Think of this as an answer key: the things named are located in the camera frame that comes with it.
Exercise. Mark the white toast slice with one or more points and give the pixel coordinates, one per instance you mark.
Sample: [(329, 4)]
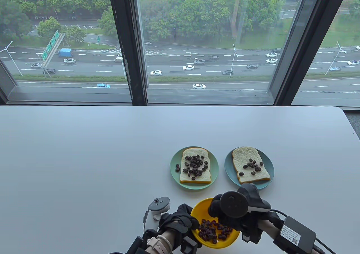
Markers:
[(194, 181), (242, 155)]

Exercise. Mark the person's left forearm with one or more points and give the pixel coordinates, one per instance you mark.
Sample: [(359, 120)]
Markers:
[(168, 234)]

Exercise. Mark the black box with white label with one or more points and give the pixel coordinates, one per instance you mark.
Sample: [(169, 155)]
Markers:
[(136, 245), (298, 234)]

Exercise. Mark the light green plate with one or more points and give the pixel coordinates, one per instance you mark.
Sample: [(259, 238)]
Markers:
[(175, 178)]

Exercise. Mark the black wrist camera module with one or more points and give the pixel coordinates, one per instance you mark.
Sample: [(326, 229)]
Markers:
[(188, 245)]

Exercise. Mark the person's right hand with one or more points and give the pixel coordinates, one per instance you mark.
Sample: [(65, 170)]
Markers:
[(242, 226)]

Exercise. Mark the blue plate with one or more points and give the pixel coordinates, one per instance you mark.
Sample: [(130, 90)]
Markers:
[(228, 166)]

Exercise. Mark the person's left hand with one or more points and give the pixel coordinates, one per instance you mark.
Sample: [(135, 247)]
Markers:
[(182, 217)]

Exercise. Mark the yellow bowl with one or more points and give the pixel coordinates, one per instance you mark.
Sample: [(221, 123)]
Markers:
[(201, 209)]

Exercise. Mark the dark window frame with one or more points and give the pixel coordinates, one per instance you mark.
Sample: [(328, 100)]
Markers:
[(123, 40)]

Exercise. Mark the grey white handheld controller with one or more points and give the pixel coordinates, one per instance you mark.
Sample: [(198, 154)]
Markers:
[(233, 204), (159, 204)]

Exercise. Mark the pile of dried cranberries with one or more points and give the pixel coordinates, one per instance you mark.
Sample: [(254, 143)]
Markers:
[(211, 233)]

